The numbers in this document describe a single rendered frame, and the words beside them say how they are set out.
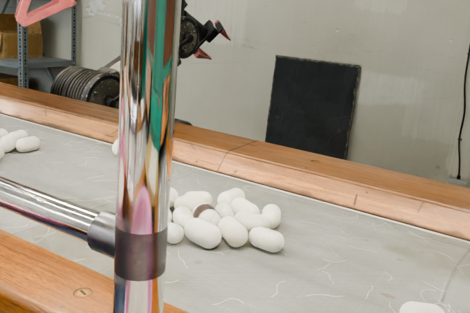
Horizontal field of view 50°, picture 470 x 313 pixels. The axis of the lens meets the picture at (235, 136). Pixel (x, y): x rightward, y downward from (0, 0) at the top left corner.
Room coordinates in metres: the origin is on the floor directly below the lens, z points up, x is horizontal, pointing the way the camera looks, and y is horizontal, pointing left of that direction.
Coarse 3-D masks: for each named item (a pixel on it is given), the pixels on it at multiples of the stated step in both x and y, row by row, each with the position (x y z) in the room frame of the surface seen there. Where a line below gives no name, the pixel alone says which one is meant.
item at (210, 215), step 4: (200, 204) 0.45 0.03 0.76; (192, 212) 0.45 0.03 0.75; (204, 212) 0.44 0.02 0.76; (208, 212) 0.44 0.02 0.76; (212, 212) 0.44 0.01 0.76; (216, 212) 0.44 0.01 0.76; (200, 216) 0.44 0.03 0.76; (204, 216) 0.43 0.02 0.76; (208, 216) 0.43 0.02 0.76; (212, 216) 0.43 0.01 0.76; (216, 216) 0.44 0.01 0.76; (208, 220) 0.43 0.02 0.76; (212, 220) 0.43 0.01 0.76; (216, 220) 0.43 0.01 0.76; (216, 224) 0.43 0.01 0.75
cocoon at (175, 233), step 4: (172, 224) 0.41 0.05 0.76; (176, 224) 0.41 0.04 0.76; (168, 228) 0.40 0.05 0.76; (172, 228) 0.40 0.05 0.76; (176, 228) 0.40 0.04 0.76; (180, 228) 0.41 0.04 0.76; (168, 232) 0.40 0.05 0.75; (172, 232) 0.40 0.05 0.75; (176, 232) 0.40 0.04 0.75; (180, 232) 0.40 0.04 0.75; (168, 236) 0.40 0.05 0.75; (172, 236) 0.40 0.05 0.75; (176, 236) 0.40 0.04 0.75; (180, 236) 0.40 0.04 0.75; (168, 240) 0.40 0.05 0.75; (172, 240) 0.40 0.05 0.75; (176, 240) 0.40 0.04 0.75; (180, 240) 0.41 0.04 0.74
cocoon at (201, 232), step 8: (192, 224) 0.41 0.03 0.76; (200, 224) 0.41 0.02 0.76; (208, 224) 0.41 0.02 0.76; (184, 232) 0.41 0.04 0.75; (192, 232) 0.41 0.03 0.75; (200, 232) 0.40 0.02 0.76; (208, 232) 0.40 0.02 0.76; (216, 232) 0.40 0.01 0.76; (192, 240) 0.41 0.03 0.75; (200, 240) 0.40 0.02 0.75; (208, 240) 0.40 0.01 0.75; (216, 240) 0.40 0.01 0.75; (208, 248) 0.40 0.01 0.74
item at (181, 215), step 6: (174, 210) 0.45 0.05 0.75; (180, 210) 0.44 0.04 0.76; (186, 210) 0.44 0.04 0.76; (174, 216) 0.44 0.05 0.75; (180, 216) 0.43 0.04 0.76; (186, 216) 0.43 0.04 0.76; (192, 216) 0.44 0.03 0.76; (174, 222) 0.44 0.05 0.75; (180, 222) 0.43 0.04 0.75; (186, 222) 0.43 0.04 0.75
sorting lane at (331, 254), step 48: (48, 144) 0.68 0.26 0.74; (96, 144) 0.70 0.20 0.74; (48, 192) 0.50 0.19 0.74; (96, 192) 0.51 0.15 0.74; (288, 192) 0.57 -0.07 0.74; (48, 240) 0.39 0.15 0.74; (288, 240) 0.44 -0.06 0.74; (336, 240) 0.45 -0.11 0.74; (384, 240) 0.46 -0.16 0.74; (432, 240) 0.47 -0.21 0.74; (192, 288) 0.34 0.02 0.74; (240, 288) 0.34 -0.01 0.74; (288, 288) 0.35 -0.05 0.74; (336, 288) 0.36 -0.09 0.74; (384, 288) 0.36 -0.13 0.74; (432, 288) 0.37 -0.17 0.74
